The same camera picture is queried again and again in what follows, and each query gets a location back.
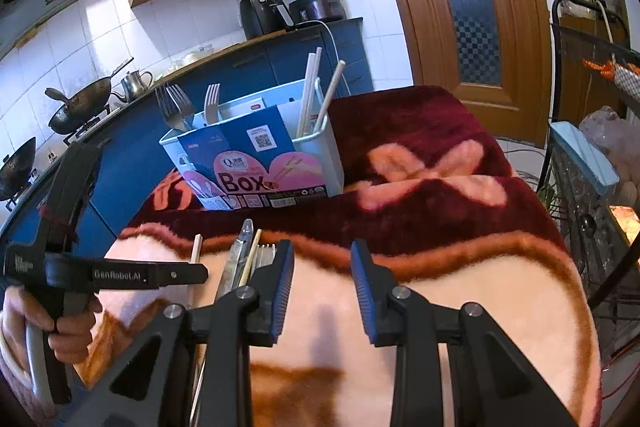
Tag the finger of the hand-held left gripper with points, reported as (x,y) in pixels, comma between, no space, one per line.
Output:
(175,276)

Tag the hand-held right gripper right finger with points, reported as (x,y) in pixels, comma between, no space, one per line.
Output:
(364,292)

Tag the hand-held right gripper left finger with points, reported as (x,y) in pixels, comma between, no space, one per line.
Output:
(281,292)

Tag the thin wooden chopstick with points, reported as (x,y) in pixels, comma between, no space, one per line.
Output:
(250,257)

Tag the white plastic utensil holder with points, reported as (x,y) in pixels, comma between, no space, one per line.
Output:
(330,157)

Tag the beige wooden chopstick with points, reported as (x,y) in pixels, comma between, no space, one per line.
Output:
(332,92)

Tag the person's left hand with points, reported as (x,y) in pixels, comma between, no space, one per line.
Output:
(75,337)

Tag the pink maroon printed blanket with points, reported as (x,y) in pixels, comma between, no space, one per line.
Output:
(450,257)

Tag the small black wok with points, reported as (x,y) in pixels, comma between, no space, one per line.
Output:
(17,172)

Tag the blue pink cardboard label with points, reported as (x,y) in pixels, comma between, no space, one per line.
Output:
(250,177)

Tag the gas stove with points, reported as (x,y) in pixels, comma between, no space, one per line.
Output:
(87,124)

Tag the large black wok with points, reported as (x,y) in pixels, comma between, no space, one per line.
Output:
(85,104)

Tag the steel kettle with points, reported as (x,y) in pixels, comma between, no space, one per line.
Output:
(132,88)

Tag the clear food container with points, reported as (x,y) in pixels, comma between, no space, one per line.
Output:
(192,57)

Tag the blue base cabinets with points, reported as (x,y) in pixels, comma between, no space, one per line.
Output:
(280,62)

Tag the light blue box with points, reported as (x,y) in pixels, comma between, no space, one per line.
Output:
(585,154)

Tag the black air fryer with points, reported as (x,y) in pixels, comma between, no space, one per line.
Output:
(260,14)

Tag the dark rice cooker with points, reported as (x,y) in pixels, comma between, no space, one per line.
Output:
(320,9)

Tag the wooden door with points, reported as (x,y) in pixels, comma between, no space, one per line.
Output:
(515,32)

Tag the orange white cloth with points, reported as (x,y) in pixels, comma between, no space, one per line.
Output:
(617,74)

